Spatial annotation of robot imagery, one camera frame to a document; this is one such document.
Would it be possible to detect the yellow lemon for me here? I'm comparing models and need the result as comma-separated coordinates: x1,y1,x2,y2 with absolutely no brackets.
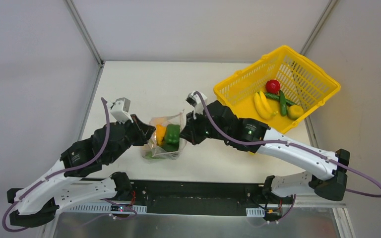
287,105,304,120

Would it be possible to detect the green bell pepper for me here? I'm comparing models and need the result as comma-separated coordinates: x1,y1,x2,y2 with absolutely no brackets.
164,124,181,144

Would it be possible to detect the green leaf vegetable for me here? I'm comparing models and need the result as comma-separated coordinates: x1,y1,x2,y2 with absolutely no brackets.
143,152,165,160

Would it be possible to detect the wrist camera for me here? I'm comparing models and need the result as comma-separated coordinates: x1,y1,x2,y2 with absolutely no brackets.
186,91,208,119
110,97,132,123

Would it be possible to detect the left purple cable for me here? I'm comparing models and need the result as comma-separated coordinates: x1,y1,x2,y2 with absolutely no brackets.
1,97,112,233

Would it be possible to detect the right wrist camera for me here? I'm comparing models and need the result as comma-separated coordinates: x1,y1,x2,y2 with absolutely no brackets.
186,91,208,119

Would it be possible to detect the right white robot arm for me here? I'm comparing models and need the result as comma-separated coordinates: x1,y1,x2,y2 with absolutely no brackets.
180,98,350,203

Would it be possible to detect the clear pink-dotted zip bag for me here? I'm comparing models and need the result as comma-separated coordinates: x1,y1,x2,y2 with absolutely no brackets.
140,111,187,160

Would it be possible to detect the purple cable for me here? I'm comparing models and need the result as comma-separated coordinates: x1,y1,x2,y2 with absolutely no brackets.
1,97,112,233
193,91,381,198

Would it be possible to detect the dark green avocado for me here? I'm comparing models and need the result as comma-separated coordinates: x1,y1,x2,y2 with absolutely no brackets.
161,144,179,152

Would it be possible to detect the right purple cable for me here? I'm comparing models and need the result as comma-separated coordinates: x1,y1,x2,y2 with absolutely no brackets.
193,91,381,198

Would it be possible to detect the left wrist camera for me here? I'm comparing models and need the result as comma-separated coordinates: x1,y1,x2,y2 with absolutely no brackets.
110,97,132,123

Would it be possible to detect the orange bell pepper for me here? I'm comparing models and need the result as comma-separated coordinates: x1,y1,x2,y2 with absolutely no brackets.
155,124,167,146

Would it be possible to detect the red tomato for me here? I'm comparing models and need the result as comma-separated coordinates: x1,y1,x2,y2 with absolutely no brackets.
265,79,281,94

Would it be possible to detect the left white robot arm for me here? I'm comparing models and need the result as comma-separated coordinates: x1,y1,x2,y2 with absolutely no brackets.
2,115,156,231

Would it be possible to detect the yellow plastic basket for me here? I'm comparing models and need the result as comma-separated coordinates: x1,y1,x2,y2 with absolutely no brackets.
213,46,341,134

